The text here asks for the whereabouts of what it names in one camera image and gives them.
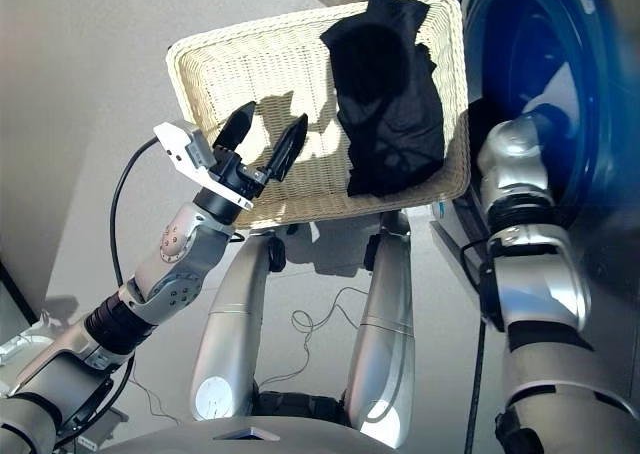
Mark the black garment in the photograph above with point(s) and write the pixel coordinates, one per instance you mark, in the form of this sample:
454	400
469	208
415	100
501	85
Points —
385	124

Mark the pale woven laundry basket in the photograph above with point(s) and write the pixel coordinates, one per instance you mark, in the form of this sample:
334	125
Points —
250	64

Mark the grey washing machine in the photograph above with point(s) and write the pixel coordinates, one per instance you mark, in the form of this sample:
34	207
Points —
610	274

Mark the blue white sticker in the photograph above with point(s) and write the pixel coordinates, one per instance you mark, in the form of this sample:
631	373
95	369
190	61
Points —
438	210

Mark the silver robot leg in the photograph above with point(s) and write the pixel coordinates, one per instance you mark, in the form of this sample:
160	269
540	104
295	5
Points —
385	349
230	349

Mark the black robot waist joint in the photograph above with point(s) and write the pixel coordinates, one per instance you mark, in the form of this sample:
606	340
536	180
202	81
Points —
300	406

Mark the silver robot torso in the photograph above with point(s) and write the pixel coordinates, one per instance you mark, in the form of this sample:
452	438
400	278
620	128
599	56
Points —
175	439

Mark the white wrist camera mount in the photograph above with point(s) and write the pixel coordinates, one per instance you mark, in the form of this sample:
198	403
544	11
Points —
175	141

